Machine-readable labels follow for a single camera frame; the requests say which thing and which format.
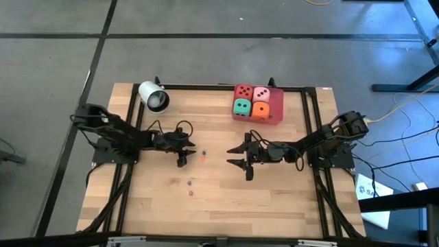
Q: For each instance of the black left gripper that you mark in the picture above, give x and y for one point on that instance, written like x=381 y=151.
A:
x=171 y=142

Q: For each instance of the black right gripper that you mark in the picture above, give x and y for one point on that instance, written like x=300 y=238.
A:
x=267 y=153

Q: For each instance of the large teal foam die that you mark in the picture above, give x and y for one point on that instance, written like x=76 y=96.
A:
x=242 y=107

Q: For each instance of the large orange foam die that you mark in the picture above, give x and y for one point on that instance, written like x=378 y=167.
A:
x=260 y=110

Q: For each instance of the pink translucent plastic bin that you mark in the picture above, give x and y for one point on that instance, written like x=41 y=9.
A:
x=278 y=106

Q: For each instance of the large red foam die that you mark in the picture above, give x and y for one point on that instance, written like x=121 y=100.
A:
x=243 y=92

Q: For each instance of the large pink foam die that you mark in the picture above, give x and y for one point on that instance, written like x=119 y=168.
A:
x=261 y=94

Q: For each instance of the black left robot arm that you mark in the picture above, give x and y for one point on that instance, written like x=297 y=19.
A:
x=116 y=132

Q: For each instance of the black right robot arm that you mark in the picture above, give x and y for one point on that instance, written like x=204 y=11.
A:
x=326 y=135

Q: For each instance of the white cylindrical cup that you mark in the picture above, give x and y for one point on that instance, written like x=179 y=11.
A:
x=149 y=91

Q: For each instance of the white printed cardboard box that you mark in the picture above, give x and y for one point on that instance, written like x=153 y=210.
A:
x=363 y=182

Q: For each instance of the yellow power strip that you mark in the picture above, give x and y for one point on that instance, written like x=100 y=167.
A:
x=368 y=120

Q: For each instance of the black angled metal beam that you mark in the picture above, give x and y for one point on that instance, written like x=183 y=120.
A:
x=398 y=200

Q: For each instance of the black rig beam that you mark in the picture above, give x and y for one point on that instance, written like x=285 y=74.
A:
x=51 y=240

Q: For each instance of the black floor stand foot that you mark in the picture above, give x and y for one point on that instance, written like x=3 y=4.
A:
x=10 y=157

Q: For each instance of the white power adapter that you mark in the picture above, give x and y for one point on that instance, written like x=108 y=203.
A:
x=420 y=187

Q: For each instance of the black aluminium table frame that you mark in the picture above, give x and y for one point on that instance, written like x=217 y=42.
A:
x=192 y=86

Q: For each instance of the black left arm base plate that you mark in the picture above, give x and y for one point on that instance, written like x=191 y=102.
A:
x=103 y=158

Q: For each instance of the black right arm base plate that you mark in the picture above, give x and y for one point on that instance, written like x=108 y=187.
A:
x=343 y=161

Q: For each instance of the black desk leg frame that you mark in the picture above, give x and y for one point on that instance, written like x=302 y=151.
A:
x=422 y=79

